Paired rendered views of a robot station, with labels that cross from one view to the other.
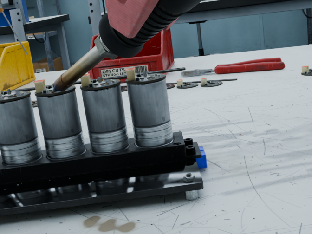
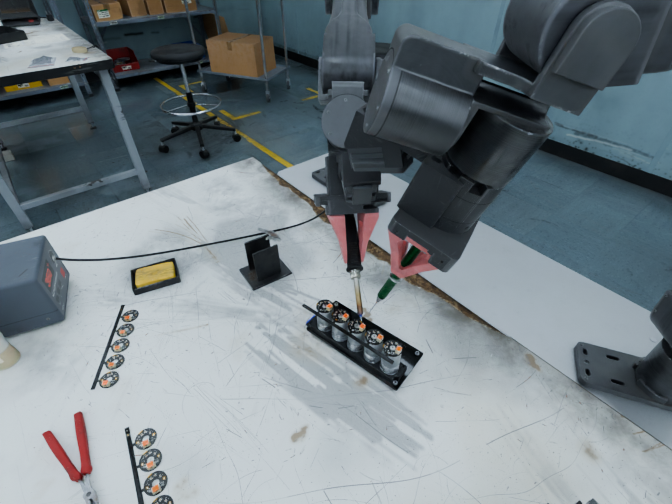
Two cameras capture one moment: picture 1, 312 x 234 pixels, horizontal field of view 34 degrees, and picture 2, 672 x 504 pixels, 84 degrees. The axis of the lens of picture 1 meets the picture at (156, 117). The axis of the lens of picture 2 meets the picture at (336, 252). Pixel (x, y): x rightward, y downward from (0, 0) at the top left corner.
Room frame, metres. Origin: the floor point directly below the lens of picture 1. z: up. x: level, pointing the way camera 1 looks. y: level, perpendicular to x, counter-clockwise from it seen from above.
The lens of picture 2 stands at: (0.58, 0.23, 1.22)
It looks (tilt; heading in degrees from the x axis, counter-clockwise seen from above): 41 degrees down; 218
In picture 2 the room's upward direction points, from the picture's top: straight up
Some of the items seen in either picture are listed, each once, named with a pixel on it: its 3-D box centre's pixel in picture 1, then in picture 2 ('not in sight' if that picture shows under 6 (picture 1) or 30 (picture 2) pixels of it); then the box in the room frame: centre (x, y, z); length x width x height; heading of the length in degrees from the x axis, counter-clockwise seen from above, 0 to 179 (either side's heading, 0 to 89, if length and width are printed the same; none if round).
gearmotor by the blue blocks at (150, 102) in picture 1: (150, 116); (325, 317); (0.31, 0.00, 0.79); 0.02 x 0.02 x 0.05
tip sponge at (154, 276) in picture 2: not in sight; (155, 275); (0.41, -0.30, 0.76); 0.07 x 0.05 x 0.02; 154
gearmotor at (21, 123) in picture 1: (17, 133); (373, 347); (0.31, 0.09, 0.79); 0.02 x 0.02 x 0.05
